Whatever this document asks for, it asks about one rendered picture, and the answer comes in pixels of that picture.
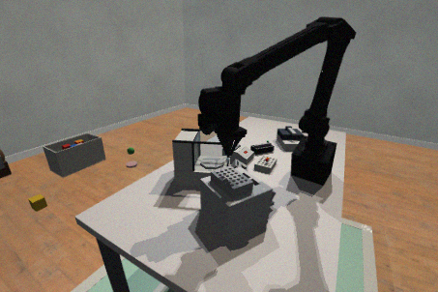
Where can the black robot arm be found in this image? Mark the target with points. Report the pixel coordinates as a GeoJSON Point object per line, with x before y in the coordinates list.
{"type": "Point", "coordinates": [236, 77]}

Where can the white tube rack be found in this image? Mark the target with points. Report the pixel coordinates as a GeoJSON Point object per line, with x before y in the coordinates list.
{"type": "Point", "coordinates": [262, 166]}

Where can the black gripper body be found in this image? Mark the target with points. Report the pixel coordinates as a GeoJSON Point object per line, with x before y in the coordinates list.
{"type": "Point", "coordinates": [241, 132]}

